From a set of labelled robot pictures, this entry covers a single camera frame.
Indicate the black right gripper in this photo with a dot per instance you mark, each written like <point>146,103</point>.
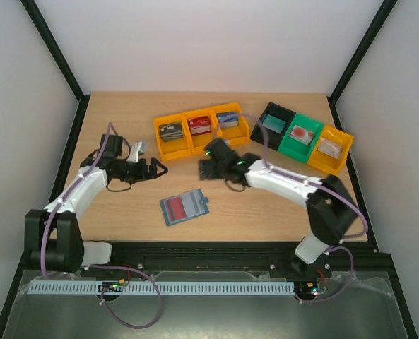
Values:
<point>212,169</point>

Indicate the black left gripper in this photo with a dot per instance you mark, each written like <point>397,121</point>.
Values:
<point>145,174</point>

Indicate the blue card holder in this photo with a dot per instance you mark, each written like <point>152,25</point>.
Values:
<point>195,205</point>

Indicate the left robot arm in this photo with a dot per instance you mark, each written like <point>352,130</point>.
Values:
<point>53,240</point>

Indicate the red striped credit card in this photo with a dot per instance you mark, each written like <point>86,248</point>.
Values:
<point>175,209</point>

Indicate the black card stack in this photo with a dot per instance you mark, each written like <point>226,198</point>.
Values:
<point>171,131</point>

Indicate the blue card stack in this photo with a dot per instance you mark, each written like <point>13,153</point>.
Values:
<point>227,119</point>

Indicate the teal card stack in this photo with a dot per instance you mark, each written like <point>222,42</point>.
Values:
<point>274,124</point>

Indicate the red circle card stack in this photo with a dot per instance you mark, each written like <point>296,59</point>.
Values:
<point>301,135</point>

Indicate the yellow bin left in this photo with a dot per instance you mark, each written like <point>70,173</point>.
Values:
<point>175,149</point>

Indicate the black plastic bin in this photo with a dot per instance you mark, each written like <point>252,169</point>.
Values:
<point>274,139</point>

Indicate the green plastic bin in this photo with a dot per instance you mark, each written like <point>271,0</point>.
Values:
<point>295,149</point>

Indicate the yellow bin right group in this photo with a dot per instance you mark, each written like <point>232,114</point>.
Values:
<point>326,163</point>

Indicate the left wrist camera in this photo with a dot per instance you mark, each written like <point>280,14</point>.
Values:
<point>136,151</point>

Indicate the white slotted cable duct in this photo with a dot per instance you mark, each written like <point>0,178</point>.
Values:
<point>164,288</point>

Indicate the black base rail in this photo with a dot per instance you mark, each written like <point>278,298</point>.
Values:
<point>275,258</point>

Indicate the black left frame post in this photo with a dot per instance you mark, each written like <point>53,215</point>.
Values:
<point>51,44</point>

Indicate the black corner frame post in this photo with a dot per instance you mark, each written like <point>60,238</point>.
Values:
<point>361,50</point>

